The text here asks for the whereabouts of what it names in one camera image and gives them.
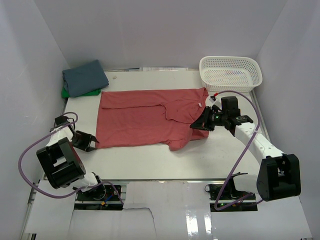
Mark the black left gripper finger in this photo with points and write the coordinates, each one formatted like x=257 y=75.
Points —
x=89 y=149
x=93 y=138

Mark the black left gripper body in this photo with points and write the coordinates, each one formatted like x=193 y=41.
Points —
x=81 y=140

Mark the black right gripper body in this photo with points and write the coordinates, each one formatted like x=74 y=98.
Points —
x=216 y=119

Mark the red t shirt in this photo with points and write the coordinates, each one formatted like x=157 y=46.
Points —
x=148 y=117

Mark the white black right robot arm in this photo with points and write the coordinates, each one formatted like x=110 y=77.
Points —
x=279 y=173

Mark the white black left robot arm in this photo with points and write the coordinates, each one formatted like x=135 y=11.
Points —
x=60 y=161

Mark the white perforated plastic basket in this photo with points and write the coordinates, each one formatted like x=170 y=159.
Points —
x=229 y=73

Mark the folded green t shirt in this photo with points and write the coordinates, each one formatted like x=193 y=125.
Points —
x=65 y=94

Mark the folded blue t shirt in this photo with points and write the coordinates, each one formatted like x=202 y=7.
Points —
x=85 y=78

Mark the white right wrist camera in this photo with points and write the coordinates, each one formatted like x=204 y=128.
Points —
x=215 y=101

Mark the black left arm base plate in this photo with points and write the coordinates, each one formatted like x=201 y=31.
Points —
x=94 y=200

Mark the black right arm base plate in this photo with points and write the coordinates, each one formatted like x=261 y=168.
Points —
x=228 y=196

